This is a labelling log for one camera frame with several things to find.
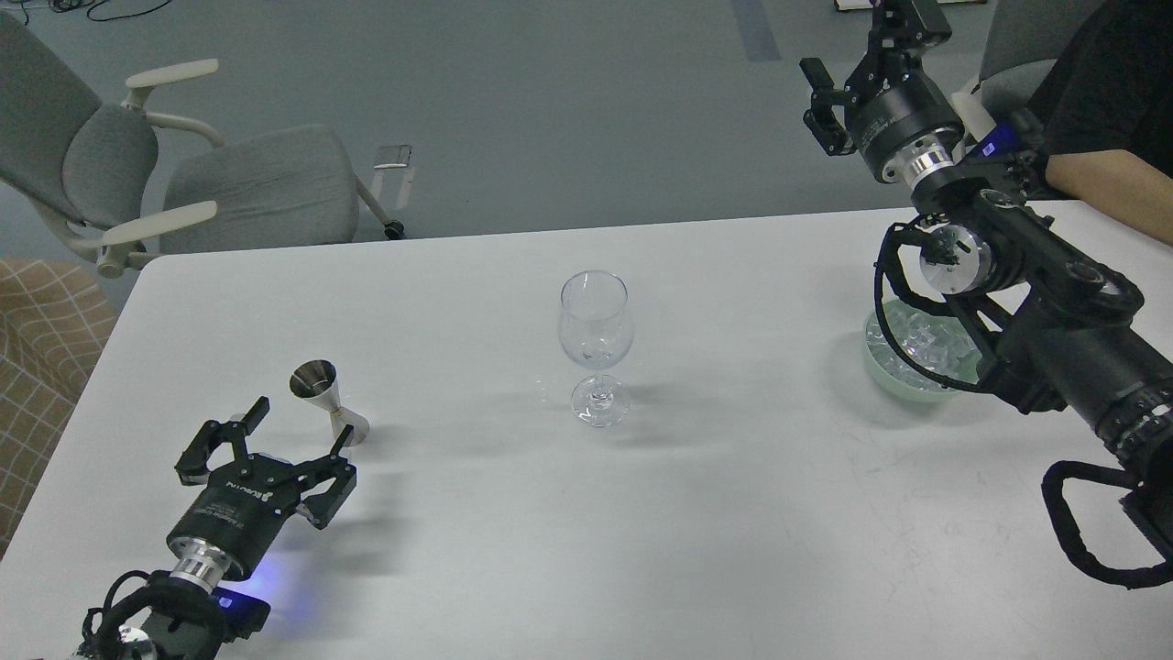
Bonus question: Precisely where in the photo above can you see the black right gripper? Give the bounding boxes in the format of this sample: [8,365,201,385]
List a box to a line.
[799,1,964,185]

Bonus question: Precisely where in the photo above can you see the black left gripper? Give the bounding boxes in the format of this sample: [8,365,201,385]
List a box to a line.
[165,396,357,581]

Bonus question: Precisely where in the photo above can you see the steel cocktail jigger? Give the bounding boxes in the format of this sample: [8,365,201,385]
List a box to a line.
[289,359,369,447]

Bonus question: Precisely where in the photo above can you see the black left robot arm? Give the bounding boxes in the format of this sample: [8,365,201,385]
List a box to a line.
[75,397,369,659]

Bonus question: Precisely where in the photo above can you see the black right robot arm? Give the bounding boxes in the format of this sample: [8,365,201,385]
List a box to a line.
[800,1,1169,588]

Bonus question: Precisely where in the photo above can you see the clear ice cubes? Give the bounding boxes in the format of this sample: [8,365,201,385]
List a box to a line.
[867,305,979,392]

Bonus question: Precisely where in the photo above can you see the clear wine glass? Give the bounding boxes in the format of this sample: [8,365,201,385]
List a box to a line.
[558,268,633,429]

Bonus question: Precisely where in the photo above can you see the grey chair under person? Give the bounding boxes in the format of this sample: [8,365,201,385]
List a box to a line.
[950,1,1103,142]

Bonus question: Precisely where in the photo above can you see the person in black shirt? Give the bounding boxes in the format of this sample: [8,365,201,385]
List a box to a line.
[1029,1,1172,244]

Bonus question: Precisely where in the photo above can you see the green bowl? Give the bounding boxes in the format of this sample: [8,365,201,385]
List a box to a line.
[862,299,983,403]

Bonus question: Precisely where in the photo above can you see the grey office chair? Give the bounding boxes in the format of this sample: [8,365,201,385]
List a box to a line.
[1,13,405,279]

